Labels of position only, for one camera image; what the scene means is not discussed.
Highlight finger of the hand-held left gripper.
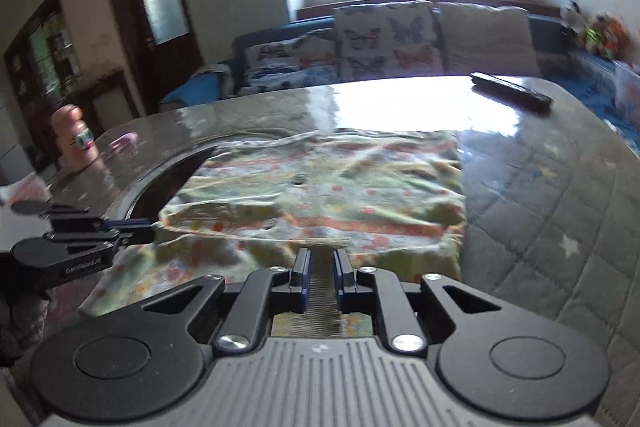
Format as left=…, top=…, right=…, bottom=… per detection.
left=11, top=201, right=153, bottom=234
left=42, top=227, right=157, bottom=249

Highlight floral yellow child's garment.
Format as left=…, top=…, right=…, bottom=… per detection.
left=77, top=128, right=469, bottom=340

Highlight dark wooden side table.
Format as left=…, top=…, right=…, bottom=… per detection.
left=74, top=68, right=142, bottom=135

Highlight orange plush toy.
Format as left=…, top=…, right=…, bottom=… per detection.
left=602, top=16, right=632, bottom=58

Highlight small pink toy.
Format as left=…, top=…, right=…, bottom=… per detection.
left=109, top=132, right=139, bottom=156

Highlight brown plush toy yellow vest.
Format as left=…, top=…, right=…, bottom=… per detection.
left=581, top=14, right=610, bottom=54

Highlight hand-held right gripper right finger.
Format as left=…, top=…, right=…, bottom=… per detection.
left=334, top=248, right=504, bottom=354

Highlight clear plastic storage box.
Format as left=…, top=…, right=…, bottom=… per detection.
left=612, top=59, right=640, bottom=134

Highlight flat butterfly print pillow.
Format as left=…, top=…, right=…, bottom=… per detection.
left=244, top=28, right=342, bottom=94

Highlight upright butterfly print pillow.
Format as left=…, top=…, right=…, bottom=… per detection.
left=333, top=1, right=447, bottom=84

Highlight glass-fronted cabinet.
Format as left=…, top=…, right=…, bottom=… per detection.
left=4, top=0, right=85, bottom=170

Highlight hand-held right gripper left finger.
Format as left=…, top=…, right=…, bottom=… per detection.
left=141, top=248, right=313, bottom=354

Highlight round built-in hotplate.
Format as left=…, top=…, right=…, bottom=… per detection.
left=106, top=134, right=283, bottom=230

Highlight dark wooden door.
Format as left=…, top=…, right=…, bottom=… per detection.
left=99, top=0, right=207, bottom=120

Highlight black remote control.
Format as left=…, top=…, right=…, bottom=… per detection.
left=469, top=71, right=554, bottom=111

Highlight blue sofa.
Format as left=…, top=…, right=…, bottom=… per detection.
left=159, top=0, right=640, bottom=158

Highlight pink bottle with eyes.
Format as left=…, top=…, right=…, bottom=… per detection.
left=51, top=105, right=104, bottom=174

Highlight beige pillow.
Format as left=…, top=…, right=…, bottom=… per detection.
left=439, top=1, right=544, bottom=78

